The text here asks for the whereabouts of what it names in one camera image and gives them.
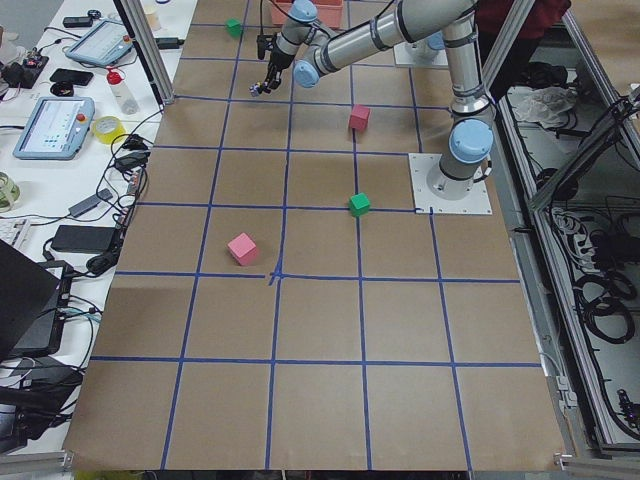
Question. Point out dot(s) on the pink foam cube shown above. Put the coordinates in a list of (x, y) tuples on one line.
[(359, 118)]

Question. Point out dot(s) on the yellow tape roll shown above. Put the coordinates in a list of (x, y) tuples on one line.
[(108, 130)]

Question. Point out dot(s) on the pink plastic tray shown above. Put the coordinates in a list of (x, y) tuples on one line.
[(329, 12)]

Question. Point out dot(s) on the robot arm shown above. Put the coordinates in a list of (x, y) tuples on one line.
[(314, 50)]

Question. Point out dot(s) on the teach pendant far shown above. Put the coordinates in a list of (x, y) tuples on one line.
[(103, 45)]

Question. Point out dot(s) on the aluminium frame post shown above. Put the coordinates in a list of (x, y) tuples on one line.
[(132, 15)]

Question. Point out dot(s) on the person in red shirt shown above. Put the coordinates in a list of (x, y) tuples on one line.
[(490, 17)]

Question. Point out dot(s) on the white squeeze bottle red cap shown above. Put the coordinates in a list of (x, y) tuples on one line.
[(121, 92)]

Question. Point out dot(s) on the white crumpled cloth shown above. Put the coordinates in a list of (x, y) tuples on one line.
[(546, 107)]

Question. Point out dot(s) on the pink cube near centre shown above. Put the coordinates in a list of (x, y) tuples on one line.
[(243, 249)]

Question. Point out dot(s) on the black power adapter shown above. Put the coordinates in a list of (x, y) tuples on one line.
[(82, 239)]

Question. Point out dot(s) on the green cube near base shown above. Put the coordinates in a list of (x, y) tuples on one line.
[(359, 204)]

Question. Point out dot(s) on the teach pendant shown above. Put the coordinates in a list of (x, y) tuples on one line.
[(103, 45), (56, 129)]

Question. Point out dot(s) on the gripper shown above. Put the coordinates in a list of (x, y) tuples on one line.
[(275, 63)]

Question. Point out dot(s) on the teach pendant near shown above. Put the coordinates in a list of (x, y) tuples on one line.
[(56, 129)]

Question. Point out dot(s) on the black laptop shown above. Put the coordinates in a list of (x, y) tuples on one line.
[(33, 296)]

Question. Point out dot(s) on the green cube far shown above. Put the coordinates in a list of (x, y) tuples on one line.
[(234, 27)]

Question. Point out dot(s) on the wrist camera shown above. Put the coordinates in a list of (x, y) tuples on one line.
[(265, 44)]

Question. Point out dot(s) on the black smartphone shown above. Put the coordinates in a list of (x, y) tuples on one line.
[(75, 77)]

